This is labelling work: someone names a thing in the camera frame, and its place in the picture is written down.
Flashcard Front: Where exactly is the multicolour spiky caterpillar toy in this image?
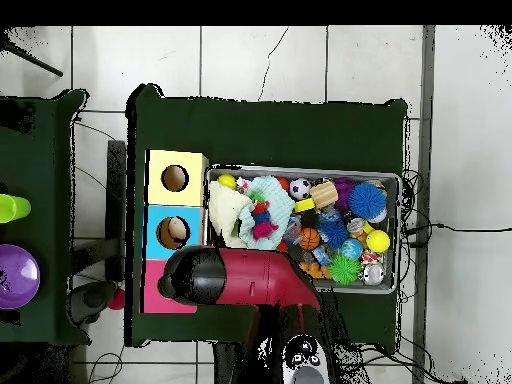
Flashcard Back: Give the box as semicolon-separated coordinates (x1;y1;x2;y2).
247;191;280;241

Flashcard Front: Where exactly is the light blue waffle cloth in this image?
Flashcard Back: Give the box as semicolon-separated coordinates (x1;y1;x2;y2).
237;174;296;251

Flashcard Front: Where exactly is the shallow clear mesh bin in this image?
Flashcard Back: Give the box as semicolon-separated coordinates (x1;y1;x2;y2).
201;163;402;295

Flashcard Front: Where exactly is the wooden box with three holes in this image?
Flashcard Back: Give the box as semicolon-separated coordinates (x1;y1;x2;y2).
139;149;209;314

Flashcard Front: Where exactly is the small soccer ball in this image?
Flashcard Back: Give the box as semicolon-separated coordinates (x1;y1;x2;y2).
288;176;313;200

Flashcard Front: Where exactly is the small basketball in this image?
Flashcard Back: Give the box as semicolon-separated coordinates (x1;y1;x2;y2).
298;227;322;252

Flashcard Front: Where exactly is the striped wooden block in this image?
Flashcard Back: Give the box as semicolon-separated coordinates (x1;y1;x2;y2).
308;180;340;209

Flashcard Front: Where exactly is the dark green table cloth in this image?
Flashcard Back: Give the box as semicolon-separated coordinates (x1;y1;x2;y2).
124;82;409;348
0;88;92;347

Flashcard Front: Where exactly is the long orange toy brick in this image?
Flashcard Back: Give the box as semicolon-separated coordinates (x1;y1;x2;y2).
298;261;332;280

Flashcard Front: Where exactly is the plain green spiky ball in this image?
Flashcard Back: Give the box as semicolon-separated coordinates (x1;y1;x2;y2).
327;254;362;286

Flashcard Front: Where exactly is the large blue spiky ball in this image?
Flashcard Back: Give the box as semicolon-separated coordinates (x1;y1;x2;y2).
347;182;388;221

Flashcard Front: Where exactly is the yellow plastic ball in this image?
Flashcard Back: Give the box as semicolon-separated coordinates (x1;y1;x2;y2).
365;229;391;254

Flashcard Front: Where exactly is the grey box with red button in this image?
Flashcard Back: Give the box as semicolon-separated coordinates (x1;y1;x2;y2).
69;279;126;326

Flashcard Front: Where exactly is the lime green cup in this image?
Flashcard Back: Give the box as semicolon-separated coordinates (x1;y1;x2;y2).
0;193;32;224

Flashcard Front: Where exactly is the purple plastic bowl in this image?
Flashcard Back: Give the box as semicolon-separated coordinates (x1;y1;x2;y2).
0;243;41;310

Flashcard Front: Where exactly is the black rod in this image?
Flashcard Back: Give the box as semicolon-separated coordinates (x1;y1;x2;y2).
0;39;64;78

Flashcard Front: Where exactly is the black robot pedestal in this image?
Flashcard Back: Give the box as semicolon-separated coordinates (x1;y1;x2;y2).
212;341;251;384

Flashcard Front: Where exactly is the black power cable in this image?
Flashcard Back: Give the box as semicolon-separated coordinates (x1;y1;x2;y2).
401;221;512;247

